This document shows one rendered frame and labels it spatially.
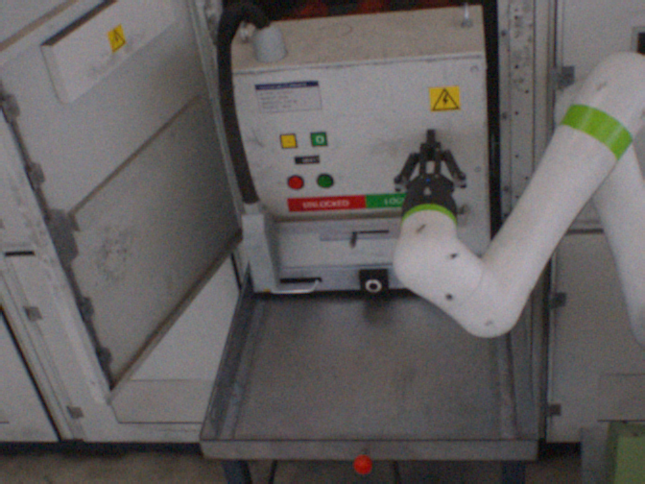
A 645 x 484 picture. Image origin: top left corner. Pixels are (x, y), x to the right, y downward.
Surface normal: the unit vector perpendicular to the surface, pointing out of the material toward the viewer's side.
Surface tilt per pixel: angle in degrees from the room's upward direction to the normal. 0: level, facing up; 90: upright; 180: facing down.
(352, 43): 0
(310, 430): 0
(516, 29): 90
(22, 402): 90
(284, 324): 0
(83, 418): 90
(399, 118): 90
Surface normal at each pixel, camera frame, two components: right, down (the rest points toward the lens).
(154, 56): 0.90, 0.15
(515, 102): -0.11, 0.61
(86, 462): -0.14, -0.79
